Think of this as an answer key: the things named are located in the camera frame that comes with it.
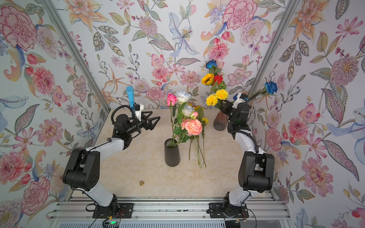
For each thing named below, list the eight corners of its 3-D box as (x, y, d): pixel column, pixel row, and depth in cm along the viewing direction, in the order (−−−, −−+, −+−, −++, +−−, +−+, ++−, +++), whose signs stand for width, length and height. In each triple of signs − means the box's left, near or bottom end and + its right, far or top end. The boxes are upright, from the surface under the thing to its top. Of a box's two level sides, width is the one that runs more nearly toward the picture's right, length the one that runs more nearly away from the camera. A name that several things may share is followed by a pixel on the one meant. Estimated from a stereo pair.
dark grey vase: (166, 166, 92) (162, 150, 75) (166, 155, 97) (163, 138, 80) (180, 166, 92) (179, 150, 75) (180, 155, 97) (180, 138, 80)
